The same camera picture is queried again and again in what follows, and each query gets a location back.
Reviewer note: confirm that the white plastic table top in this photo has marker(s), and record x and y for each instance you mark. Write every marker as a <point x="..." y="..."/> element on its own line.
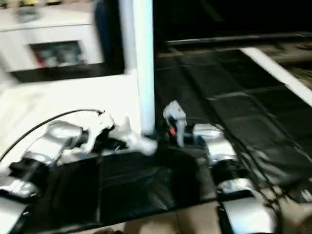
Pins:
<point x="73" y="97"/>

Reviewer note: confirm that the white plastic table leg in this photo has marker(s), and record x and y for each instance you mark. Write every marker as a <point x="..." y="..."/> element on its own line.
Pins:
<point x="146" y="73"/>
<point x="128" y="36"/>

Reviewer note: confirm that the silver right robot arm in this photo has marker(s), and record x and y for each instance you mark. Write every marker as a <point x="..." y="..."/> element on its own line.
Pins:
<point x="219" y="146"/>

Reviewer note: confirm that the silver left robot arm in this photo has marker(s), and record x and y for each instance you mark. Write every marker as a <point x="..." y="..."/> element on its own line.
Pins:
<point x="53" y="139"/>

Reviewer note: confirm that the black work mat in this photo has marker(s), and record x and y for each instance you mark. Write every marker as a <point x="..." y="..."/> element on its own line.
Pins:
<point x="243" y="109"/>

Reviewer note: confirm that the red labelled package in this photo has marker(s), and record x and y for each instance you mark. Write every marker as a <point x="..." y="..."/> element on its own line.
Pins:
<point x="40" y="57"/>

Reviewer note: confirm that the white flat strip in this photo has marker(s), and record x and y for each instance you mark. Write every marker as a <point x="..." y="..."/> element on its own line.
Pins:
<point x="275" y="70"/>

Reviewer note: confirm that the white glass-door cabinet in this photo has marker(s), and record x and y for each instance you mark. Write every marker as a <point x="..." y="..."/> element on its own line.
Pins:
<point x="48" y="31"/>

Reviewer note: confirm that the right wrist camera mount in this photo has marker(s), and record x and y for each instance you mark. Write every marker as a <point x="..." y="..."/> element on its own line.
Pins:
<point x="175" y="112"/>

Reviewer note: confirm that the black metal rail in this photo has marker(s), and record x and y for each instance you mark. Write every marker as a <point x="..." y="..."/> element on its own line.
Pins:
<point x="231" y="39"/>

